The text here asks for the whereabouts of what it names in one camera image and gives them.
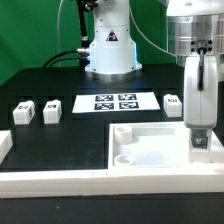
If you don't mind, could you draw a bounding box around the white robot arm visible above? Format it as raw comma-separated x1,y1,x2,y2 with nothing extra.
86,0,224,150

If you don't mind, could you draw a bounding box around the white front fence wall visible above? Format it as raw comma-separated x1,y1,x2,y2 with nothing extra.
0,164,224,198

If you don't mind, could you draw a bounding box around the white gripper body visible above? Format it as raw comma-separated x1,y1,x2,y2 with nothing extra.
183,56,218,129

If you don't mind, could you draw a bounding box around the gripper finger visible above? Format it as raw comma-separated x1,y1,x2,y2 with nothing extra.
191,129,208,149

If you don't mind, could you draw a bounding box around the white thin cable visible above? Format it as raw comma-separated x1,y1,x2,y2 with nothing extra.
56,0,66,68

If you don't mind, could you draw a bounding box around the white left fence block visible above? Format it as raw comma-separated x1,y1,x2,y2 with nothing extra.
0,130,13,164

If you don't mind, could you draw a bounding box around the white marker sheet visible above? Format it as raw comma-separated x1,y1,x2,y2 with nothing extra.
72,92,160,113

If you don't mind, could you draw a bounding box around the white square tabletop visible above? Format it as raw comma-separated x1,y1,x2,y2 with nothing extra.
108,122,224,169

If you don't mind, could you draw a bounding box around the black cable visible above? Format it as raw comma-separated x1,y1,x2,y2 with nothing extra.
42,49,88,69

